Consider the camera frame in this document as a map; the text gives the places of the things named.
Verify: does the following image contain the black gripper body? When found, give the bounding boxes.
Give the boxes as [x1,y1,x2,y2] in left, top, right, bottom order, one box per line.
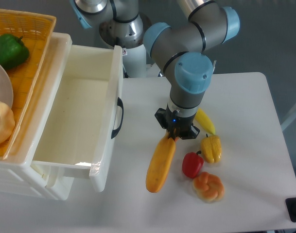
[155,105,200,140]

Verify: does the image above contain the long orange bread loaf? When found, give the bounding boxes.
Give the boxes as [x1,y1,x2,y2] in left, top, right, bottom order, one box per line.
[145,135,176,193]

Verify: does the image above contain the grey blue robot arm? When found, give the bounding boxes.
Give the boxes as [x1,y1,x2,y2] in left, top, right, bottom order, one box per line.
[70,0,240,139]

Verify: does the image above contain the knotted bread roll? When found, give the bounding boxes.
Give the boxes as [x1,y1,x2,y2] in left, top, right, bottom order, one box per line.
[192,172,225,202]

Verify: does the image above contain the white upper drawer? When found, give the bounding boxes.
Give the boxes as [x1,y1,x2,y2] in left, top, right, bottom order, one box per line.
[32,45,123,192]

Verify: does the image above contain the white drawer cabinet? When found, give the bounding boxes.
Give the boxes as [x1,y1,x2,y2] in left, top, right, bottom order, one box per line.
[0,33,73,200]

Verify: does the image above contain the beige donut bread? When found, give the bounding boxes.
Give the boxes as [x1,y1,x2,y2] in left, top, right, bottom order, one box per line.
[0,101,15,144]

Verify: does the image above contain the yellow banana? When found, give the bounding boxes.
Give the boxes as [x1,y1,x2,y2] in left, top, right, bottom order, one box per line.
[195,108,216,135]

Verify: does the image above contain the red bell pepper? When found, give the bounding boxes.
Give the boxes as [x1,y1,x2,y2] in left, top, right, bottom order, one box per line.
[182,150,204,179]

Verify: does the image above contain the yellow bell pepper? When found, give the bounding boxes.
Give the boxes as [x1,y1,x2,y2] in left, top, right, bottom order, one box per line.
[200,135,222,163]

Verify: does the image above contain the black device at edge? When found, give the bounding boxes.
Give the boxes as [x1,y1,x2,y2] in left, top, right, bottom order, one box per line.
[285,197,296,222]

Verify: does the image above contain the yellow wicker basket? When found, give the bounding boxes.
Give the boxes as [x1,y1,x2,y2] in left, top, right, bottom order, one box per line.
[0,9,56,160]

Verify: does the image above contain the beige plate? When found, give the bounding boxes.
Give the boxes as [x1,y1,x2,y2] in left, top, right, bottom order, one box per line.
[0,65,14,108]

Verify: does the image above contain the green bell pepper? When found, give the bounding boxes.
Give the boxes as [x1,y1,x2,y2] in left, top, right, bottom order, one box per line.
[0,33,30,70]

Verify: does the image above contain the black drawer handle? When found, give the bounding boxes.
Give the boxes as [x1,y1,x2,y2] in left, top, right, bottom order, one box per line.
[111,97,124,139]

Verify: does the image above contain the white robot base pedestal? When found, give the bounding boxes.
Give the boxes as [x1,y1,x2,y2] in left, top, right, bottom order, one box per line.
[122,45,146,78]

